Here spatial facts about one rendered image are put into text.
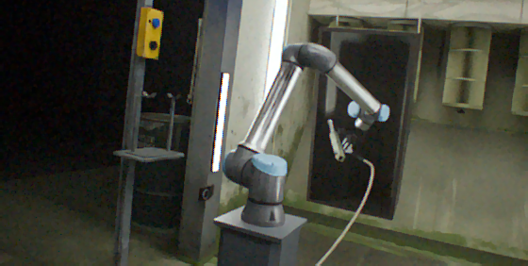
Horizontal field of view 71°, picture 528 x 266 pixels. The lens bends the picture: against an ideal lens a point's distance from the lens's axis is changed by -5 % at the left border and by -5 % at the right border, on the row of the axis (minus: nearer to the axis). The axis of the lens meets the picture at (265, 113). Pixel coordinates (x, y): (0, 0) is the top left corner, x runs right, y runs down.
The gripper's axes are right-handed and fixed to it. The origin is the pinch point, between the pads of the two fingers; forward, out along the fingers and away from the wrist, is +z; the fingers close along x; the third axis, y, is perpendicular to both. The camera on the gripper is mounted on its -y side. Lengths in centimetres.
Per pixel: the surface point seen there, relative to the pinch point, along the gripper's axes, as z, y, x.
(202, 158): 44, -76, -1
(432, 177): 20, 120, 67
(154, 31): -23, -130, -7
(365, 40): -60, -6, 54
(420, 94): -28, 98, 129
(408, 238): 61, 109, 28
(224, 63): -11, -87, 25
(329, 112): -1, -1, 51
